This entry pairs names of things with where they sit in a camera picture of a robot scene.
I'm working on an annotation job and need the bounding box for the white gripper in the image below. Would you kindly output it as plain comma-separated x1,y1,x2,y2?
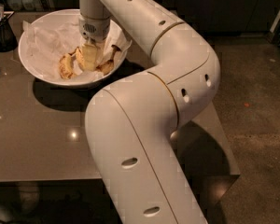
78,15,110,71

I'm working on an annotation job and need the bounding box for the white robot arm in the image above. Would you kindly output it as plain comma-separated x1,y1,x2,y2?
80,0,220,224

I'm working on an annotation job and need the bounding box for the short spotted yellow banana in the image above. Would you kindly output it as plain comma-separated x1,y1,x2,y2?
58,53,77,79

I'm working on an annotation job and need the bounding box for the white ceramic bowl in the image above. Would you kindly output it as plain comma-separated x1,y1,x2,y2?
18,9,132,89

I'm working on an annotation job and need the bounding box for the white crumpled paper liner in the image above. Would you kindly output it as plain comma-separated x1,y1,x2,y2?
18,9,132,88

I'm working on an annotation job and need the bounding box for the black mesh utensil holder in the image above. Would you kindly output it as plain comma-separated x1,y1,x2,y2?
0,15,18,52

